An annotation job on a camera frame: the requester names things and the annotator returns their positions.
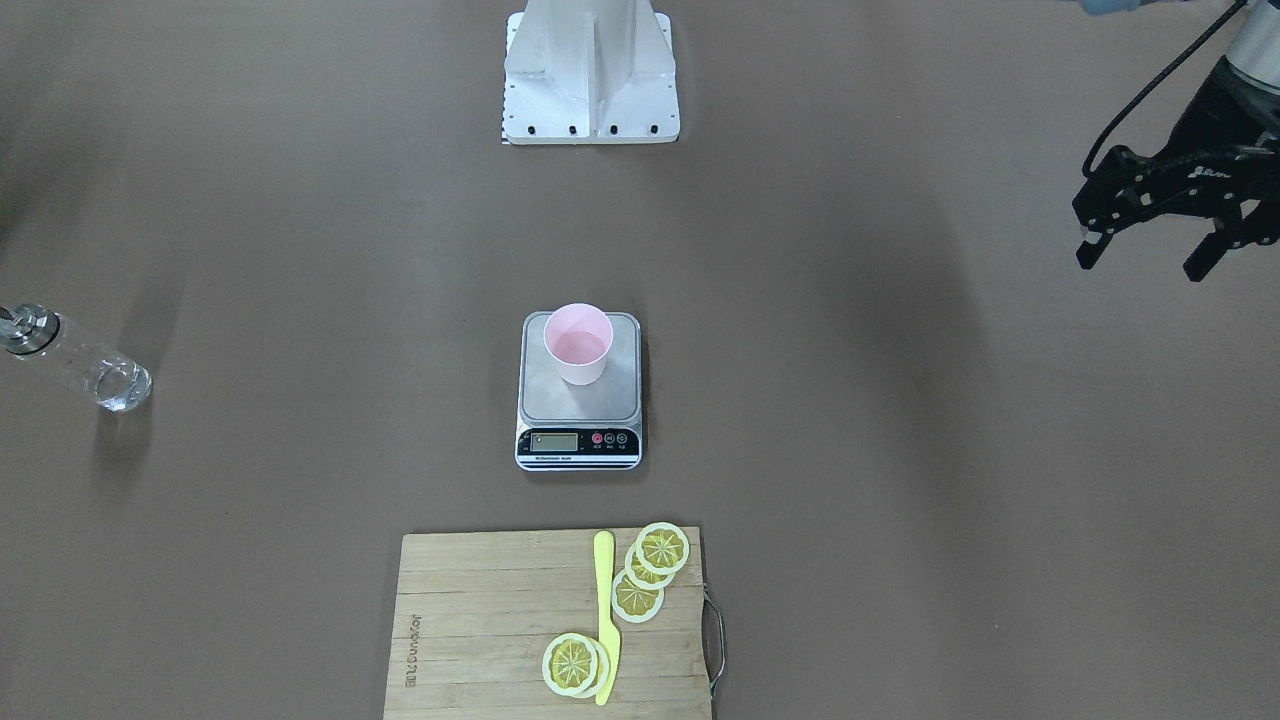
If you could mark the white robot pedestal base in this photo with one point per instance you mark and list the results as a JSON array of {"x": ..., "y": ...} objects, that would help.
[{"x": 589, "y": 73}]

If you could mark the pink plastic cup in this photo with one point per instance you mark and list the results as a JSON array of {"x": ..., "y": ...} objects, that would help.
[{"x": 579, "y": 338}]

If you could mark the digital kitchen scale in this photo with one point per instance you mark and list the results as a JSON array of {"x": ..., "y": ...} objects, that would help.
[{"x": 564, "y": 427}]

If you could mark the yellow plastic knife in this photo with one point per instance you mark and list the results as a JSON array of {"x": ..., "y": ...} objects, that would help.
[{"x": 607, "y": 632}]

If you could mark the bamboo cutting board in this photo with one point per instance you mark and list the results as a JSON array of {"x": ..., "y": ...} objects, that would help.
[{"x": 476, "y": 611}]

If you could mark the lemon slice lower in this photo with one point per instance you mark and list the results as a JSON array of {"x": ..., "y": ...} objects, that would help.
[{"x": 634, "y": 604}]

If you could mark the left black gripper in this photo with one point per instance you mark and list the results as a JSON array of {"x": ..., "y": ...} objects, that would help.
[{"x": 1222, "y": 112}]

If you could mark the lemon slice top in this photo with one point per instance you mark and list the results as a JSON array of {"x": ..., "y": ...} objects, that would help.
[{"x": 662, "y": 548}]

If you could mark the lemon slice behind front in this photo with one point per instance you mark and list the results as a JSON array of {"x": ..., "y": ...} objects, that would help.
[{"x": 602, "y": 672}]

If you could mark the glass sauce bottle metal spout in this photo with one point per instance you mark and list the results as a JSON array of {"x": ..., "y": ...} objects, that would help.
[{"x": 53, "y": 345}]

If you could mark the lemon slice middle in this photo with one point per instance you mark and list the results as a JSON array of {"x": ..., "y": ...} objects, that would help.
[{"x": 643, "y": 578}]

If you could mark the lemon slice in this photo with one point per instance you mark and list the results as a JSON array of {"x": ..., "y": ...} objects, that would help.
[
  {"x": 568, "y": 664},
  {"x": 634, "y": 604},
  {"x": 662, "y": 548},
  {"x": 643, "y": 578},
  {"x": 602, "y": 672}
]

